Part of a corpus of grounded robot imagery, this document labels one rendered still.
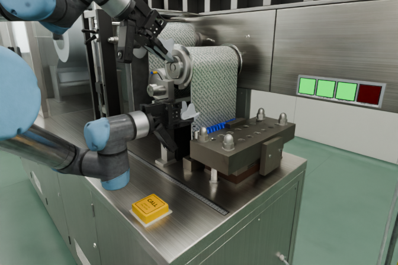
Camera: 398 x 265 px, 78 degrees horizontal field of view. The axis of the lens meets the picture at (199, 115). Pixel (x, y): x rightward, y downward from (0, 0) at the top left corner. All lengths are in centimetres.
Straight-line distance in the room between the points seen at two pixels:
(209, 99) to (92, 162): 43
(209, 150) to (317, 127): 287
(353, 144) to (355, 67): 262
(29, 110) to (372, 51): 82
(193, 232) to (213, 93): 46
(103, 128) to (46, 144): 13
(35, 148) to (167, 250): 36
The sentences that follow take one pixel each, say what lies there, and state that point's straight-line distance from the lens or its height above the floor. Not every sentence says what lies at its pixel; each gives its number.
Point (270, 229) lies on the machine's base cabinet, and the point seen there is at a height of 72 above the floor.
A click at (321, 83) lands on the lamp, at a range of 90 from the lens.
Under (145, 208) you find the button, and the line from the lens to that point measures 69.
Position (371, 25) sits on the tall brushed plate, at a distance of 87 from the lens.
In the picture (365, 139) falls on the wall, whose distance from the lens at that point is 341.
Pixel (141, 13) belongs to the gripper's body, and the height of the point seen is 140.
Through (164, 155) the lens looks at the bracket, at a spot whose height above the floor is 93.
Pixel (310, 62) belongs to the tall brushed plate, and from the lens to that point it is 92.
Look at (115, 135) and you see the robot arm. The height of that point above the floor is 111.
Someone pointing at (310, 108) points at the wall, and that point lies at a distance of 351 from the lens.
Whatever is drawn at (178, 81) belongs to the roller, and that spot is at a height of 121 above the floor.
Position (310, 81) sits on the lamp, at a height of 120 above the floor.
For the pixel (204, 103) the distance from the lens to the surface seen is 85.
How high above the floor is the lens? 134
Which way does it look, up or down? 17 degrees down
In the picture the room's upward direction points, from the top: straight up
